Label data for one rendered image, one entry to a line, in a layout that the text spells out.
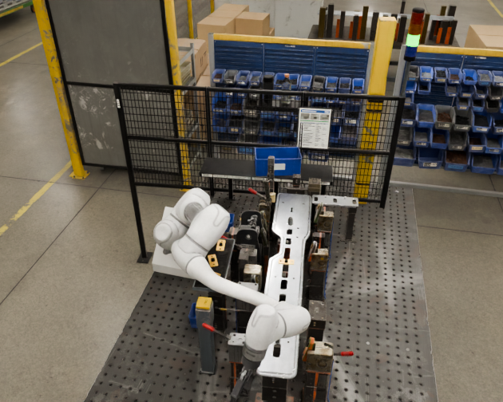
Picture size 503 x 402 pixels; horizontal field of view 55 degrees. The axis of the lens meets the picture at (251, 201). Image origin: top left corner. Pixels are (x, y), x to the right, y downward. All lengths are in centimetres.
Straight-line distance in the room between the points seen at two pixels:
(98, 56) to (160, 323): 278
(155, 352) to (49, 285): 178
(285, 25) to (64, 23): 511
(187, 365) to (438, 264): 252
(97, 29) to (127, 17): 32
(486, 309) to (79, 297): 310
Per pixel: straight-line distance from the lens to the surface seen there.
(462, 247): 464
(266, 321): 179
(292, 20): 912
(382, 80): 323
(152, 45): 450
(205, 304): 218
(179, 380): 251
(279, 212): 297
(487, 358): 380
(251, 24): 700
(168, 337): 268
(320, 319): 231
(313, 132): 331
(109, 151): 519
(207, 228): 214
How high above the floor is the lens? 274
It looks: 35 degrees down
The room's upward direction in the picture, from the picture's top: straight up
